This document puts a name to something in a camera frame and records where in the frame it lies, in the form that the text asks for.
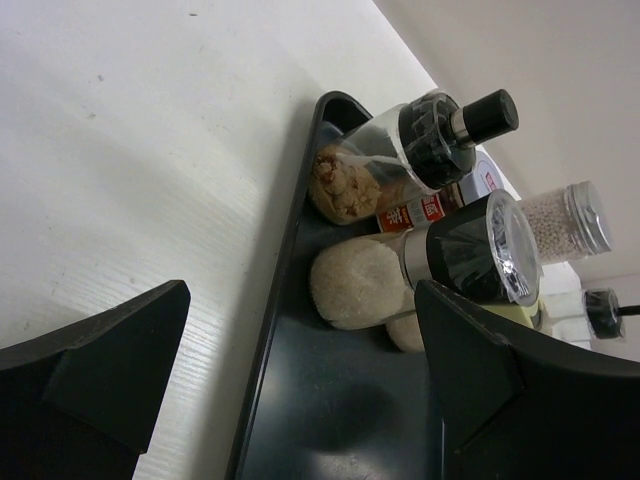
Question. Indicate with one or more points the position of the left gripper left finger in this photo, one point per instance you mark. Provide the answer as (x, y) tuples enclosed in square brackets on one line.
[(82, 401)]

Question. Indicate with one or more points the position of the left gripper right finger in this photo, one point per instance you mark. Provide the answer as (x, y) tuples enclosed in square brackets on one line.
[(518, 404)]

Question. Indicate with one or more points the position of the blue label salt jar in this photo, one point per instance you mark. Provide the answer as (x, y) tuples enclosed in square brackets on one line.
[(480, 182)]

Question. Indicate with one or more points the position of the black knob cap brown bottle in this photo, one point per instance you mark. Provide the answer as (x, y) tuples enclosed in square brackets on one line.
[(412, 150)]

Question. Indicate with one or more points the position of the black knob cap spice bottle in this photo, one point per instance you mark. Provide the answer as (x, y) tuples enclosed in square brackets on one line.
[(605, 314)]

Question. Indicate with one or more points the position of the black plastic tray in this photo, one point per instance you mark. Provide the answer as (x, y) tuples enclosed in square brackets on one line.
[(323, 403)]

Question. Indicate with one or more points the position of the silver cap peppercorn jar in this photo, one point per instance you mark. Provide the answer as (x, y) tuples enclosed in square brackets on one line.
[(568, 223)]

